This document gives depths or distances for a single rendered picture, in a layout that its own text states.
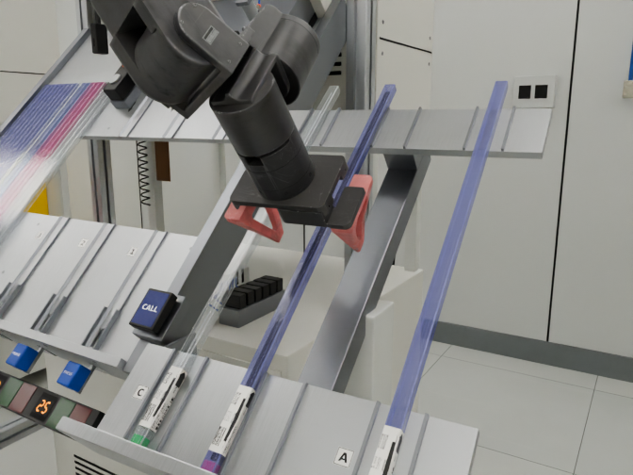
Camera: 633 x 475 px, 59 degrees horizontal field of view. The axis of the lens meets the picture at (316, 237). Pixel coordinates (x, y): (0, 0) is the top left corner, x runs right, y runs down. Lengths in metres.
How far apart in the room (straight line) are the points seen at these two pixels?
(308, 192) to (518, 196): 1.97
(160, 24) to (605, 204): 2.11
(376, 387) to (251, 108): 0.34
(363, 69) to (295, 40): 0.53
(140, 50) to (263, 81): 0.10
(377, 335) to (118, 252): 0.42
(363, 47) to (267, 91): 0.60
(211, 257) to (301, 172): 0.30
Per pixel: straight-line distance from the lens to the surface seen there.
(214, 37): 0.45
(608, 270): 2.45
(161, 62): 0.45
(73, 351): 0.77
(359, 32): 1.05
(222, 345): 1.05
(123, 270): 0.83
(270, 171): 0.49
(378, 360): 0.63
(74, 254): 0.92
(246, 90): 0.46
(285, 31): 0.52
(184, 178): 3.34
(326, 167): 0.52
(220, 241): 0.77
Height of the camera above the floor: 1.01
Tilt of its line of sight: 12 degrees down
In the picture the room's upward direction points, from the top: straight up
